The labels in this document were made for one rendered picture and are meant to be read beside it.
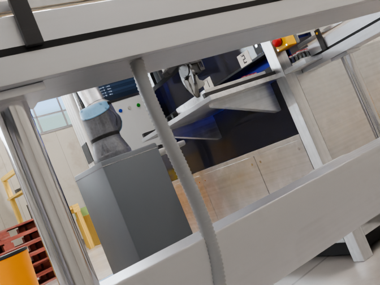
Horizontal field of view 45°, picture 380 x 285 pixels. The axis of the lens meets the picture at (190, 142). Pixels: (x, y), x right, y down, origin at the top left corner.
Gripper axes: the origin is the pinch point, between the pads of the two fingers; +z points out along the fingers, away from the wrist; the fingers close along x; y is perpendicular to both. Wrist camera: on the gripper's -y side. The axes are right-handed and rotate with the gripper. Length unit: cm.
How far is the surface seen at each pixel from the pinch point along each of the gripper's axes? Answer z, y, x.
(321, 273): 91, 28, 3
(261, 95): 9.3, 31.0, -2.3
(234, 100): 7.7, 15.8, -2.4
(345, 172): 39, -39, -92
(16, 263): 45, -53, 250
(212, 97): 4.8, -0.3, -10.9
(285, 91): 11.9, 38.8, -9.0
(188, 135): 11, 19, 48
